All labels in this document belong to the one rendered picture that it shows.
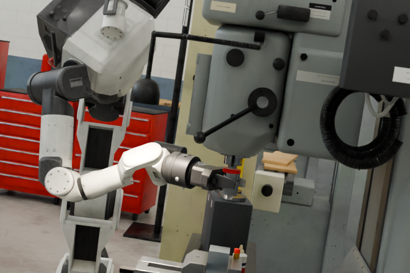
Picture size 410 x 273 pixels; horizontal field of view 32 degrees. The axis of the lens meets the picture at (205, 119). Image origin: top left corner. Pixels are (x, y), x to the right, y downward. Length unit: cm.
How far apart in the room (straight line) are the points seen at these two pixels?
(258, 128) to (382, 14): 44
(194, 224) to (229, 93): 197
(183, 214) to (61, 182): 175
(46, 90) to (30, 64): 934
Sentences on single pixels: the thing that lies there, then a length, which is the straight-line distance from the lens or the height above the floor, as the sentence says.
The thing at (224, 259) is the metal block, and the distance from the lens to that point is 179.
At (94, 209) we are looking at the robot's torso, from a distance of 242.
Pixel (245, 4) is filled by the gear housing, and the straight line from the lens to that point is 169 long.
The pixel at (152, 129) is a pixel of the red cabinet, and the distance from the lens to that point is 636.
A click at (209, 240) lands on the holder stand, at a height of 99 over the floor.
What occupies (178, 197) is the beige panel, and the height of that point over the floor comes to 83.
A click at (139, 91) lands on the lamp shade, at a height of 144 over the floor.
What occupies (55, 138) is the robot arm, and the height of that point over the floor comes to 127.
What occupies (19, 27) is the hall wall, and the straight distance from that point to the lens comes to 1143.
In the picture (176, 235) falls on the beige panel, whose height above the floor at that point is 64.
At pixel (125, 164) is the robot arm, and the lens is 189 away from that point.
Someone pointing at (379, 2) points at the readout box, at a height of 169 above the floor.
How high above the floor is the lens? 153
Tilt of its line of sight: 5 degrees down
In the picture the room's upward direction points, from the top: 8 degrees clockwise
